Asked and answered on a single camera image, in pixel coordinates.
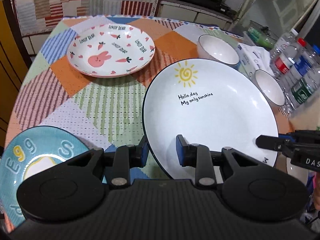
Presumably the person's right hand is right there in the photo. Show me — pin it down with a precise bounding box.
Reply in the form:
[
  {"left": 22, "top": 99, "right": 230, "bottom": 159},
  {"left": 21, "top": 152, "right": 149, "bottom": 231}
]
[{"left": 313, "top": 172, "right": 320, "bottom": 211}]

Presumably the white sun plate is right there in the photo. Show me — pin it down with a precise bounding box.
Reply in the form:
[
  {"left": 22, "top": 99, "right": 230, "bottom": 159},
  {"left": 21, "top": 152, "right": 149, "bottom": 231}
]
[{"left": 142, "top": 59, "right": 278, "bottom": 179}]

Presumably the white tissue pack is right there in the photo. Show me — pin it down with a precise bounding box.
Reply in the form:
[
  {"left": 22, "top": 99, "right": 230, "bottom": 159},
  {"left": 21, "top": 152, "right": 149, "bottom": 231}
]
[{"left": 235, "top": 43, "right": 274, "bottom": 79}]

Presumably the green label water bottle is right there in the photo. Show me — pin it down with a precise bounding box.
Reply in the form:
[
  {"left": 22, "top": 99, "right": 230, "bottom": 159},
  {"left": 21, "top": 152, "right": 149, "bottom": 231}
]
[{"left": 289, "top": 66, "right": 319, "bottom": 110}]

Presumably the wooden chair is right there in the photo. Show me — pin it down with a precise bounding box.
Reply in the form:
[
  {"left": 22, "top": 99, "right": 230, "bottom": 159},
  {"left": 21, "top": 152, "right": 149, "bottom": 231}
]
[{"left": 1, "top": 0, "right": 31, "bottom": 150}]

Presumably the green plastic cup stack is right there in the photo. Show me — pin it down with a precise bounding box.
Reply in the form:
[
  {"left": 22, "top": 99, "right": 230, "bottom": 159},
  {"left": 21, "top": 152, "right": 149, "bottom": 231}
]
[{"left": 247, "top": 27, "right": 275, "bottom": 50}]

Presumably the pink rabbit carrot plate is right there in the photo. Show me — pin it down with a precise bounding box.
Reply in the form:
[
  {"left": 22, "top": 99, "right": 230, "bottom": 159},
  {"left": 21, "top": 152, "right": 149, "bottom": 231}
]
[{"left": 66, "top": 23, "right": 156, "bottom": 78}]

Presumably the blue egg plate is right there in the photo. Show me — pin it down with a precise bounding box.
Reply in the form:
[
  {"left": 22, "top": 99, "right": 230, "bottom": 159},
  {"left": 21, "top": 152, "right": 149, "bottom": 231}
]
[{"left": 1, "top": 126, "right": 88, "bottom": 231}]

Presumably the striped patchwork counter cloth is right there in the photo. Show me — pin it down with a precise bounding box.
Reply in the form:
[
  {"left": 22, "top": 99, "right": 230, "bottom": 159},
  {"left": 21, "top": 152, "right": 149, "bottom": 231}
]
[{"left": 14, "top": 0, "right": 159, "bottom": 36}]

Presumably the patchwork checkered tablecloth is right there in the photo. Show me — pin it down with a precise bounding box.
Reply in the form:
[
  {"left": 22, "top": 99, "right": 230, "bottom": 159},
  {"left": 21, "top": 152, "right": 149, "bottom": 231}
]
[{"left": 4, "top": 15, "right": 293, "bottom": 233}]

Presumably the blue label water bottle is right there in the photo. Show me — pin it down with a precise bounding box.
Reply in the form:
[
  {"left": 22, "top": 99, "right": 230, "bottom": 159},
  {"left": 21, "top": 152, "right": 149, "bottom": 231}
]
[{"left": 279, "top": 45, "right": 319, "bottom": 92}]

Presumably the red label water bottle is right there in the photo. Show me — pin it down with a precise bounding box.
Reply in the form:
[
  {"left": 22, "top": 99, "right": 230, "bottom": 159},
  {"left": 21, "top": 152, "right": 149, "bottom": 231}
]
[{"left": 271, "top": 38, "right": 306, "bottom": 80}]

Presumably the white ribbed bowl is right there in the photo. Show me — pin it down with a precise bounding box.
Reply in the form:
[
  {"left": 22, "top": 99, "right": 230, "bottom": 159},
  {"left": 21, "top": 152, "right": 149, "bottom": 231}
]
[
  {"left": 197, "top": 34, "right": 240, "bottom": 70},
  {"left": 251, "top": 69, "right": 285, "bottom": 108}
]

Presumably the clear label-less water bottle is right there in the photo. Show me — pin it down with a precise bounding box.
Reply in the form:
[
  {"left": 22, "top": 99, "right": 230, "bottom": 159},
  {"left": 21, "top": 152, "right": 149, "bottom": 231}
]
[{"left": 270, "top": 28, "right": 298, "bottom": 61}]

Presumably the leaning metal board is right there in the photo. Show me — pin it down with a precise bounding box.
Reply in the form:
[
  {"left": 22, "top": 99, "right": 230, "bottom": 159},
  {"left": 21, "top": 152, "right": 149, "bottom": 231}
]
[{"left": 231, "top": 0, "right": 317, "bottom": 37}]

